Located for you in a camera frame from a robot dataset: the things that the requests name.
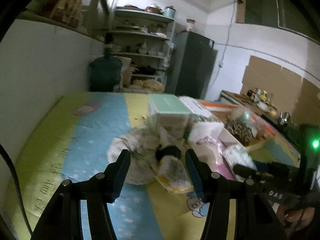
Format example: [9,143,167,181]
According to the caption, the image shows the leopard print cloth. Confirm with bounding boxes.
[225,120,254,146]

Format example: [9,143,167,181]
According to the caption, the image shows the green item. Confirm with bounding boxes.
[230,107,254,124]

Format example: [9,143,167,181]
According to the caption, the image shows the white floral cloth bundle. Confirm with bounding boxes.
[107,125,182,185]

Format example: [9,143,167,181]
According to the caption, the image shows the person right hand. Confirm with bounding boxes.
[276,205,316,235]

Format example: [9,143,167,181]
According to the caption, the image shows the orange rimmed cardboard tray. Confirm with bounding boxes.
[201,101,276,152]

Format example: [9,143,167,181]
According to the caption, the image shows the white bowl on counter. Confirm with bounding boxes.
[257,101,270,113]

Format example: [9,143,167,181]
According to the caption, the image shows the kitchen counter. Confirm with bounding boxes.
[218,90,299,134]

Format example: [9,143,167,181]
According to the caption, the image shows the large floral tissue pack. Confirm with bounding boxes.
[178,96,224,142]

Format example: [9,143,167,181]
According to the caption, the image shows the green top tissue box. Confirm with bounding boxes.
[147,94,191,139]

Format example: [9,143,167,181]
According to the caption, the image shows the black refrigerator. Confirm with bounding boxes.
[165,31,215,99]

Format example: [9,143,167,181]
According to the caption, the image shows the yellow dough pile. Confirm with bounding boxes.
[133,79,165,93]

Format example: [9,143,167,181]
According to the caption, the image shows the glass jar on fridge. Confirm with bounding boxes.
[186,18,196,31]

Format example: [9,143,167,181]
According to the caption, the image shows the metal storage shelf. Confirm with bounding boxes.
[108,5,176,85]

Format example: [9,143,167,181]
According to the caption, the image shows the orange drink bottles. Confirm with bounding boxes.
[43,0,84,28]

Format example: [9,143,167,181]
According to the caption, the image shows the cardboard wall sheets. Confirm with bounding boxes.
[241,56,320,125]

